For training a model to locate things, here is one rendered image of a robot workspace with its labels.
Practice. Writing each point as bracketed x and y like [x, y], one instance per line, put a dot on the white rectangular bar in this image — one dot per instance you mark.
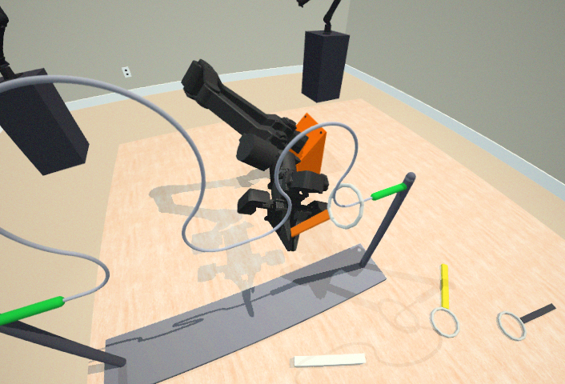
[325, 360]

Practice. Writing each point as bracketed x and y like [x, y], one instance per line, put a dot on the white loop with orange handle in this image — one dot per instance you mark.
[328, 214]

